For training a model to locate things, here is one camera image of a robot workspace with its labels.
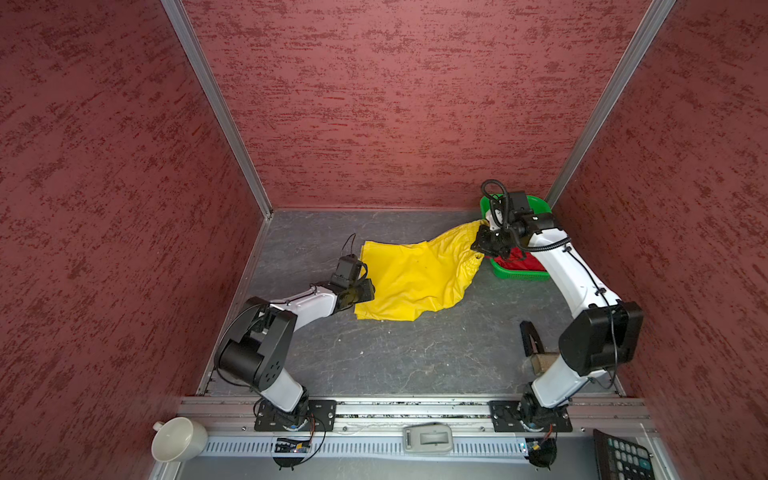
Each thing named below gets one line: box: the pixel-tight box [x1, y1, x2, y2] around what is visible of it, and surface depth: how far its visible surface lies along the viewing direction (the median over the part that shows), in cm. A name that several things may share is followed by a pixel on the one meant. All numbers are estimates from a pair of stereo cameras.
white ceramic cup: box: [151, 417, 209, 463], surface depth 66 cm
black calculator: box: [593, 429, 655, 480], surface depth 69 cm
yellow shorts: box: [354, 221, 487, 321], surface depth 99 cm
